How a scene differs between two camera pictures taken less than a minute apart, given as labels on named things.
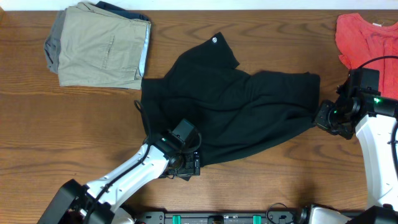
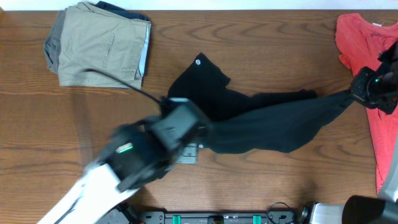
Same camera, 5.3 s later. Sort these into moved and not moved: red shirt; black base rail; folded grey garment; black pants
Moved: black pants
Not moved: black base rail; folded grey garment; red shirt
